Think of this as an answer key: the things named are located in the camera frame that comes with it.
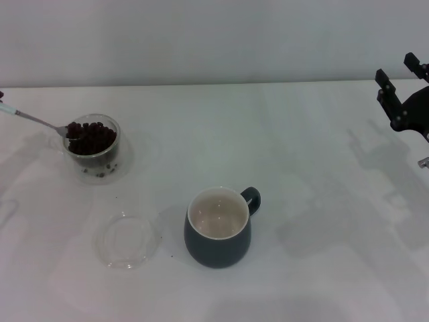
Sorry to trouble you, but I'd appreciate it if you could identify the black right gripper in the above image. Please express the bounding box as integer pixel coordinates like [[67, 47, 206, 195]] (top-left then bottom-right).
[[374, 52, 429, 144]]

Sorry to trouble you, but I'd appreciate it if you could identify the light blue handled metal spoon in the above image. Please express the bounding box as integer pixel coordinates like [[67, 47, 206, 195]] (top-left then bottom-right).
[[0, 102, 81, 140]]

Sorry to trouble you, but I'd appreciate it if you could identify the small coffee bean cluster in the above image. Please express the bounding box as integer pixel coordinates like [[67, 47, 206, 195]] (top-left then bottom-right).
[[65, 121, 82, 140]]

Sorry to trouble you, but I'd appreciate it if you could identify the double-walled clear glass cup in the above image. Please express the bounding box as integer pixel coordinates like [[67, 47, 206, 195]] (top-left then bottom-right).
[[49, 113, 134, 186]]

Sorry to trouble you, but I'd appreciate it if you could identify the clear glass saucer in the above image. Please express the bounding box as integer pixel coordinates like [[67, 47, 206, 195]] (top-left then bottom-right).
[[96, 210, 162, 271]]

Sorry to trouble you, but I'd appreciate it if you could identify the dark teal ceramic mug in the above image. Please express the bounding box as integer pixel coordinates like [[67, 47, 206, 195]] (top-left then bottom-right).
[[183, 186, 262, 269]]

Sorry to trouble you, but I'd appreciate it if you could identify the coffee beans pile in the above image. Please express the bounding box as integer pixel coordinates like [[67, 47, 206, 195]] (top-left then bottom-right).
[[68, 121, 118, 156]]

